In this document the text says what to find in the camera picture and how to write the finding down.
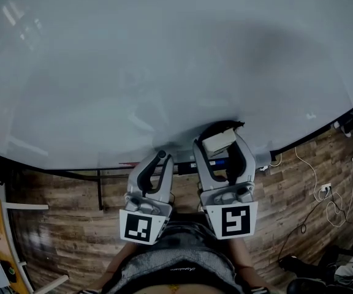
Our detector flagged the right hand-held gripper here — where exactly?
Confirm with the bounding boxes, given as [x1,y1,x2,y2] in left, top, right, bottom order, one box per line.
[192,133,259,241]

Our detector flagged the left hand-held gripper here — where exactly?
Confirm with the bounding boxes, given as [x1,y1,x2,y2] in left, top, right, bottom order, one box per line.
[119,152,175,246]

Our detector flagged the white whiteboard eraser black felt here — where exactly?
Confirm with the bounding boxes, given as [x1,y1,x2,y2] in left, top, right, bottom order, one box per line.
[198,119,246,158]

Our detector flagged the large white whiteboard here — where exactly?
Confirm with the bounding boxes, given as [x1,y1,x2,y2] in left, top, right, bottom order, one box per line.
[0,0,353,171]

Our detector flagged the person's left forearm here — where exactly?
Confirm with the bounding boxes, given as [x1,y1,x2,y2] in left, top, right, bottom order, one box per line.
[102,242,139,283]

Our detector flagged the person's right forearm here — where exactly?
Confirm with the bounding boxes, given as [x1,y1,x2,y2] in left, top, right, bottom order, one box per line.
[228,237,257,287]

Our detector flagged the person's dark denim shorts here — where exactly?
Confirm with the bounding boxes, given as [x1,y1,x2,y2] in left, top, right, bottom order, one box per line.
[158,213,220,254]

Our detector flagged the person's grey knit top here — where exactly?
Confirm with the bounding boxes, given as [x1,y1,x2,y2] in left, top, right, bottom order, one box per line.
[102,246,237,294]

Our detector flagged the long white cable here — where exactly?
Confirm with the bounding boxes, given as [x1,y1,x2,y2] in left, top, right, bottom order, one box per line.
[268,147,349,228]

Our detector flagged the thin black cable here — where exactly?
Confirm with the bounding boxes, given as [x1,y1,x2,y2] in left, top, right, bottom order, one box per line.
[277,190,353,263]

